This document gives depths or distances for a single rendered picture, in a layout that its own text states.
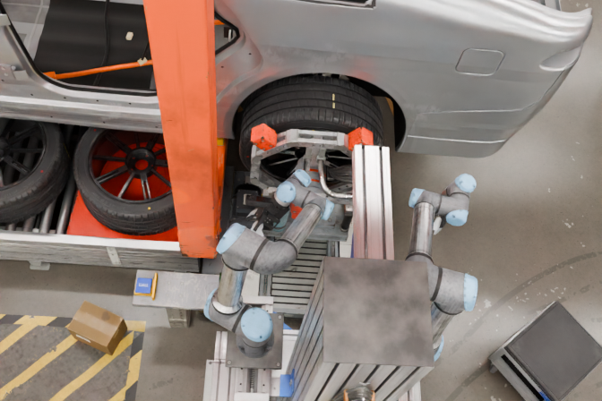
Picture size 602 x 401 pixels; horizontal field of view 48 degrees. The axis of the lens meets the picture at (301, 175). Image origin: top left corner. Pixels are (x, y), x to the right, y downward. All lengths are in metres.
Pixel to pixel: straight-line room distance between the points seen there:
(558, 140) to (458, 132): 1.54
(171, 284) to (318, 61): 1.26
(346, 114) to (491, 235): 1.55
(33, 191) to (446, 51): 2.05
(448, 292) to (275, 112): 1.10
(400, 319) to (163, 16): 0.95
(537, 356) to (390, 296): 2.04
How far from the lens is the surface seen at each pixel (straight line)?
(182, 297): 3.22
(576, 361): 3.64
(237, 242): 2.23
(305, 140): 2.81
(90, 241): 3.44
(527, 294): 4.04
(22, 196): 3.51
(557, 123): 4.70
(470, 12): 2.62
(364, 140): 2.81
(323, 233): 3.70
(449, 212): 2.57
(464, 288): 2.28
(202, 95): 2.06
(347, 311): 1.55
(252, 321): 2.55
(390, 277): 1.60
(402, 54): 2.69
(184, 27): 1.83
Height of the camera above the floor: 3.49
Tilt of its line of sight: 60 degrees down
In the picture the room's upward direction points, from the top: 11 degrees clockwise
